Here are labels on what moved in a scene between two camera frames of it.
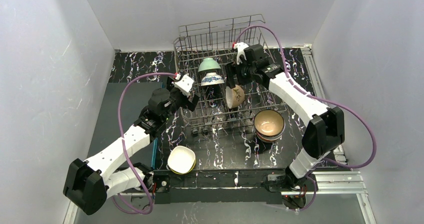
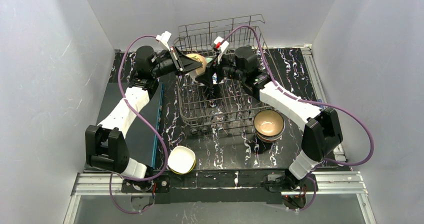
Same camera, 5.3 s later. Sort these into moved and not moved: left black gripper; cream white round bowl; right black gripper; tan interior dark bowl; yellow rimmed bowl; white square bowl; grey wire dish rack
Moved: right black gripper; cream white round bowl; left black gripper
Not moved: white square bowl; yellow rimmed bowl; tan interior dark bowl; grey wire dish rack
